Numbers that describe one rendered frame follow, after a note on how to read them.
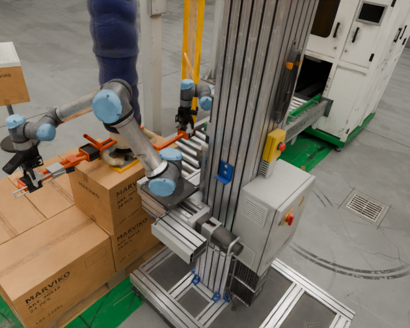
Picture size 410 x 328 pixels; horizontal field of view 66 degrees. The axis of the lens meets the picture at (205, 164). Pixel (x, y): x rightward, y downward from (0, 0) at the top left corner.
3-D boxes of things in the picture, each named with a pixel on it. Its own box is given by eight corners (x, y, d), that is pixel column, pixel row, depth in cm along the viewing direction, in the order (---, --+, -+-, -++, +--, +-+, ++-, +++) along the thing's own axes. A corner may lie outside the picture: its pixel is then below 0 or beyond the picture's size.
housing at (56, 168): (58, 168, 171) (56, 161, 168) (66, 173, 168) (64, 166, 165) (46, 174, 166) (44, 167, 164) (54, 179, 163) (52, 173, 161)
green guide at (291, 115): (317, 100, 388) (319, 93, 382) (325, 103, 383) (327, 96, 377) (241, 150, 286) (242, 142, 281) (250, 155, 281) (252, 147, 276)
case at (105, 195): (139, 166, 257) (136, 123, 233) (176, 189, 240) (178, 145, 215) (75, 205, 217) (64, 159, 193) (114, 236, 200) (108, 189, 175)
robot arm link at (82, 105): (129, 66, 135) (45, 105, 152) (121, 76, 127) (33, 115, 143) (143, 90, 141) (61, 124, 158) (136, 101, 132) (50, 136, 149)
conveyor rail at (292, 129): (319, 113, 393) (324, 99, 381) (323, 115, 390) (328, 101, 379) (194, 205, 246) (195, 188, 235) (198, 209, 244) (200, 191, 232)
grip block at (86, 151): (91, 150, 187) (90, 141, 183) (101, 156, 182) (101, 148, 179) (79, 155, 181) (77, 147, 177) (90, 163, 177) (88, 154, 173)
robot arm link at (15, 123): (19, 123, 133) (-1, 120, 133) (26, 144, 139) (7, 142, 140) (29, 114, 139) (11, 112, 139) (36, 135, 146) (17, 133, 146)
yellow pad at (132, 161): (148, 144, 214) (148, 137, 211) (159, 150, 209) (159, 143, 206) (109, 166, 191) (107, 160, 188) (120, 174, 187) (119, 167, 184)
